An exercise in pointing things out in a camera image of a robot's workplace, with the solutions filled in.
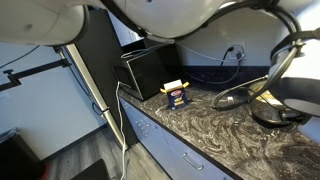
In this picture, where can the steel pan with black handle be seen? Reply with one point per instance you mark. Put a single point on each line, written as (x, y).
(271, 113)

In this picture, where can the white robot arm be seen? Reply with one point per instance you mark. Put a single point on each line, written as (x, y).
(294, 73)

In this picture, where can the blue Barilla pasta box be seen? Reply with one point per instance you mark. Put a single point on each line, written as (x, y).
(176, 93)

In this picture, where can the black microwave oven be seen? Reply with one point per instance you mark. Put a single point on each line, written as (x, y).
(144, 75)

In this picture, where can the blue grey drawer cabinet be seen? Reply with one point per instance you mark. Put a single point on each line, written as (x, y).
(168, 150)

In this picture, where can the black stainless refrigerator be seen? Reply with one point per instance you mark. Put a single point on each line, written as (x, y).
(94, 55)

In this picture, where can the silver drawer handle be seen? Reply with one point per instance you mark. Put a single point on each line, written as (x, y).
(192, 163)

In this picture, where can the white wall power outlet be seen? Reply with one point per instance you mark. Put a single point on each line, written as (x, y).
(238, 50)

